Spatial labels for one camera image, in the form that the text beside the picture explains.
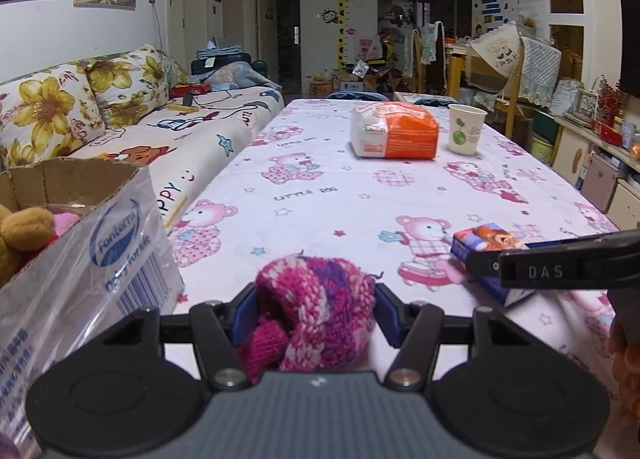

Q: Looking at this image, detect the cream sideboard cabinet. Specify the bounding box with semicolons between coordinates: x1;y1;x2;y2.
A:
552;117;639;231

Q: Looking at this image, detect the pink plush ball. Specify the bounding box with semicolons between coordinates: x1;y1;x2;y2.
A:
53;212;80;237

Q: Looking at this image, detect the brown plush toy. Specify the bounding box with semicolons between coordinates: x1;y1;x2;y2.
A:
0;206;56;287

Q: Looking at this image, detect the pink cartoon tablecloth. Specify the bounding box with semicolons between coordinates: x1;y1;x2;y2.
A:
169;101;614;377

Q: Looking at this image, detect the small colourful cartoon box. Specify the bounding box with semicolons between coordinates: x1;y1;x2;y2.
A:
451;223;533;307

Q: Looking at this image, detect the sofa with cartoon cover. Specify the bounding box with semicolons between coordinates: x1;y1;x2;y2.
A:
72;86;284;231

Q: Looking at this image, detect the pink purple knitted hat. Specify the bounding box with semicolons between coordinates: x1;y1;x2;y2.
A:
240;253;376;382

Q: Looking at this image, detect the green waste bin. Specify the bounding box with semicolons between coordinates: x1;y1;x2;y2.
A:
530;135;554;166

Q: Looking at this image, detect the yellow floral cushion near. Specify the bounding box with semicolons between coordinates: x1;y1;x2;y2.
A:
1;63;106;169

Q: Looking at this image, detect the cardboard box with plastic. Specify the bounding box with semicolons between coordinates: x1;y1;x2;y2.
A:
1;158;184;458

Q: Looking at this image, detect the orange white tissue pack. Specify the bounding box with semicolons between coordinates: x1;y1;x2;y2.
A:
350;102;439;160

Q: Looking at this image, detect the wooden chair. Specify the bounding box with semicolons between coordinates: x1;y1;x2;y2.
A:
445;22;524;140

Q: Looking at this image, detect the yellow floral cushion far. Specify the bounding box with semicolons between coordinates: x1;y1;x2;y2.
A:
87;44;169;129

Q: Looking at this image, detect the yellow floral cushion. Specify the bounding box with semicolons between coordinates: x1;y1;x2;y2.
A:
1;63;106;169
87;44;169;129

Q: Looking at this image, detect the white paper cup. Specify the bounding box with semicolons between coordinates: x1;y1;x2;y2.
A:
448;104;487;156

